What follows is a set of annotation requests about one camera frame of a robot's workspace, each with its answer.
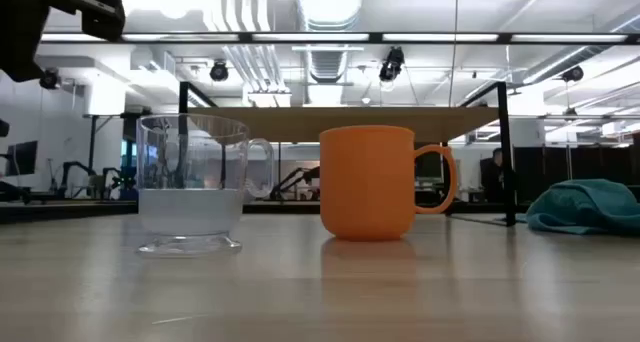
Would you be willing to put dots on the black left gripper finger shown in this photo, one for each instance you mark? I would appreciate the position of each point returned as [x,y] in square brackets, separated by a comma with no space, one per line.
[102,12]

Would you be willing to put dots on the clear plastic cup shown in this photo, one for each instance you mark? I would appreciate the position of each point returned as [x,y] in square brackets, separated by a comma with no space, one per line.
[190,212]

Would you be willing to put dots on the orange plastic mug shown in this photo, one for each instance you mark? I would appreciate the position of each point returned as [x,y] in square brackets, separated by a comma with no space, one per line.
[367,182]

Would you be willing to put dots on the black background robot arm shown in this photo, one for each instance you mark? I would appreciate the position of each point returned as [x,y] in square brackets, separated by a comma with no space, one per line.
[300,177]
[75,174]
[120,182]

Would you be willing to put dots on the black ceiling spotlight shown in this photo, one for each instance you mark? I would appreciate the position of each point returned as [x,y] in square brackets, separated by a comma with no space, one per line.
[573,74]
[219,72]
[49,79]

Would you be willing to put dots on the person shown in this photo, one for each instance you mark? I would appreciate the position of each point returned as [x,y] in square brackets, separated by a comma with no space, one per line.
[492,177]

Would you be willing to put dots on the teal cloth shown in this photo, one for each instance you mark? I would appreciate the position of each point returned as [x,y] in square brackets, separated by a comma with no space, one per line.
[585,207]

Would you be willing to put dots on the dark wall monitor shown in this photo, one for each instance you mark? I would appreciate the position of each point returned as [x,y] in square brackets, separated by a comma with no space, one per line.
[22,158]

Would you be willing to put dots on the black overhead camera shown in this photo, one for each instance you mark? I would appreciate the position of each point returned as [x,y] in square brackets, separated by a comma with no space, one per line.
[392,64]

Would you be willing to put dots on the black overhead frame beam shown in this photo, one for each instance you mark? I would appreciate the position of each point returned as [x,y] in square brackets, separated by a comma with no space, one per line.
[310,37]

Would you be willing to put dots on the silver ventilation duct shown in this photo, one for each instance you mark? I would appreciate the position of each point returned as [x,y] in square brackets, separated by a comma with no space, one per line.
[327,7]

